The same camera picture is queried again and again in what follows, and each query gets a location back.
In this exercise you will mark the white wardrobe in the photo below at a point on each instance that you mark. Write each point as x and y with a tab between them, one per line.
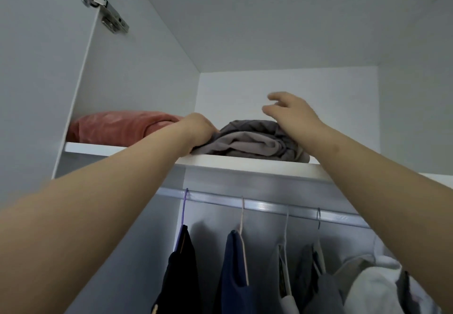
283	20

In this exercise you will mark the person's left forearm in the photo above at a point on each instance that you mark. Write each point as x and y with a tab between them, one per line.
78	218

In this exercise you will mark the purple wire hanger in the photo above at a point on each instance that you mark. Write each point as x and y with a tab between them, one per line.
183	211

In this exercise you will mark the beige wire hanger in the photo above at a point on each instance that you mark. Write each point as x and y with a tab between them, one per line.
243	239

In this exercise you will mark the person's right forearm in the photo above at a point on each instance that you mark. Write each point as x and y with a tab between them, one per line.
396	197

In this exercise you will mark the grey printed t-shirt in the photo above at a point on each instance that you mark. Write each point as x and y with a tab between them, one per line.
255	140

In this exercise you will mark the person's right hand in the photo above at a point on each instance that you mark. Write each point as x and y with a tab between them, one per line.
297	116

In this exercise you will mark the cream white shirt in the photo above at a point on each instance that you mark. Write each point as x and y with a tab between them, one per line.
368	285

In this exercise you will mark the light grey shirt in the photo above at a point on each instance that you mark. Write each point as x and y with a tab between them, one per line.
417	296

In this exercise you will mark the metal closet rod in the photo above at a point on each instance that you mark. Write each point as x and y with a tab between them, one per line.
269	205

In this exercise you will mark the grey hooded garment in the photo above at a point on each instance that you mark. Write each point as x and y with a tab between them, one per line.
315	285

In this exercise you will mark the person's left hand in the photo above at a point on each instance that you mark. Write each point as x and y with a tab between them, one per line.
195	130

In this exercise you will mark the black garment with print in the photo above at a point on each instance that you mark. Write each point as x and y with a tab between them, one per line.
177	275

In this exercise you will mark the metal door hinge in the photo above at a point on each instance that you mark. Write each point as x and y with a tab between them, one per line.
103	2

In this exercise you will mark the pink red garment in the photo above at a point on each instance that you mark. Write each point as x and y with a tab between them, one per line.
120	126

